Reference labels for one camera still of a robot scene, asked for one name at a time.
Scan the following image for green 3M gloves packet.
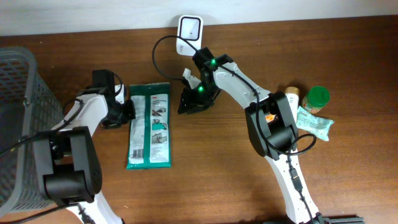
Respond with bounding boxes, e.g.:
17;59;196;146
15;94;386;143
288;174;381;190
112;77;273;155
126;83;172;170

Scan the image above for small orange box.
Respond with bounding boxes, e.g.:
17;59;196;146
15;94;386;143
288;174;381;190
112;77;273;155
265;113;277;123

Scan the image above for white cream tube gold cap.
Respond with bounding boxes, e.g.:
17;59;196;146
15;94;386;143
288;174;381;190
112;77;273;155
285;86;300;122

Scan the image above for green capped bottle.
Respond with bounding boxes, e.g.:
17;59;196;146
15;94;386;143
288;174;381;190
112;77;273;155
301;86;330;114

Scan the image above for mint green tissue pack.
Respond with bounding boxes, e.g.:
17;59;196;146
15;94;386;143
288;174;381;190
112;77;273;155
296;106;335;141

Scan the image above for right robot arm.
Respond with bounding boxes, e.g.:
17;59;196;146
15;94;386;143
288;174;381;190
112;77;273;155
178;47;325;223

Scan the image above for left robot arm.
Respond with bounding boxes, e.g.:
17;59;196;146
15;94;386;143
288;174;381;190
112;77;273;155
32;69;136;223

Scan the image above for grey plastic mesh basket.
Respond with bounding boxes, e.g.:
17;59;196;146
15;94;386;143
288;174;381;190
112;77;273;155
1;47;63;215

